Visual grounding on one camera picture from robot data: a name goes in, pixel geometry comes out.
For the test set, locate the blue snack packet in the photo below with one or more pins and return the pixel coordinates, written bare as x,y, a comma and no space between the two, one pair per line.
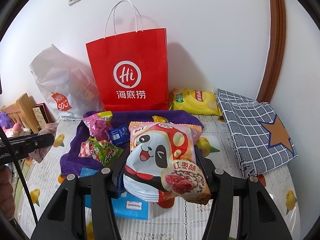
117,135

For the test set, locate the magenta candy packet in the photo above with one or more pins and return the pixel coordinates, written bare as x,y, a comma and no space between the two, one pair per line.
97,127

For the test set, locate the pale pink patterned packet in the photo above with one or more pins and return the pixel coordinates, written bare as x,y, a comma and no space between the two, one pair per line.
43,152

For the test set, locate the purple plush toy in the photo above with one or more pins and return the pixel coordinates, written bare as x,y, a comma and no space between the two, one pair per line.
5,120

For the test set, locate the red paper bag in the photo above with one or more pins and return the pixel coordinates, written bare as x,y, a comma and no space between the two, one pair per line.
100,67

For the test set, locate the purple towel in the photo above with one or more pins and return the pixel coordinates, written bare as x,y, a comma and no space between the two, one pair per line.
75,155

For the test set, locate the brown wooden door frame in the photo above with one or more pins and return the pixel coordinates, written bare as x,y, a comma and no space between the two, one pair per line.
277,42

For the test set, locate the panda print snack bag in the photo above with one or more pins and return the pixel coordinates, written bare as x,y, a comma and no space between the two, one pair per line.
150,155

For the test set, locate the patterned flat box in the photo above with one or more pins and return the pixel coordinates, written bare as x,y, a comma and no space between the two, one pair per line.
38,116

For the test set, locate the white plastic shopping bag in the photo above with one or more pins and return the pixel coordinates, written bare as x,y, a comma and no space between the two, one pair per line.
50,80

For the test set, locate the fruit print table cover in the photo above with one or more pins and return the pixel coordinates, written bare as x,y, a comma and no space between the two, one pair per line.
262,205

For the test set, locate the wooden headboard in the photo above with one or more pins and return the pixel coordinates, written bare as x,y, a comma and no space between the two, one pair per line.
23,107

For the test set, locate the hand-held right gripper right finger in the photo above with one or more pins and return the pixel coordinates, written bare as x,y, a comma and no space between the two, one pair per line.
215,180

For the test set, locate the person's left hand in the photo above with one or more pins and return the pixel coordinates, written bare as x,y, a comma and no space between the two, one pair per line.
6,192

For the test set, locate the grey checked folded cloth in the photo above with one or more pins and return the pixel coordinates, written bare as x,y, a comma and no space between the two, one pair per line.
245,130

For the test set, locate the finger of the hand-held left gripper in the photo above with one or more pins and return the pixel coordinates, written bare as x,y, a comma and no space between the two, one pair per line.
35,141

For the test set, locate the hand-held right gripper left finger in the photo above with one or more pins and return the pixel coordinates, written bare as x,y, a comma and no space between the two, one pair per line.
110,180

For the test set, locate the pink strawberry print packet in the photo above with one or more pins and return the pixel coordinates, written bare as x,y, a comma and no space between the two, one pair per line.
85,150

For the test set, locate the green snack packet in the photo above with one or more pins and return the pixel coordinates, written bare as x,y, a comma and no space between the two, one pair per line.
107,152

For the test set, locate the yellow chips bag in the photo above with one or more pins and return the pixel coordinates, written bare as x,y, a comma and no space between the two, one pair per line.
197,102

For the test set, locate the blue tissue pack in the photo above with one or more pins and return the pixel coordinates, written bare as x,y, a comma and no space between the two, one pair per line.
130,207

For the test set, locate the yellow triangular snack packet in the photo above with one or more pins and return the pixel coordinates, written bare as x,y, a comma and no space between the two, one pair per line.
160,118

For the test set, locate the pink plush toy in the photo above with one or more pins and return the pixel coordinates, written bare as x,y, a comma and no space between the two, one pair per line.
17,127

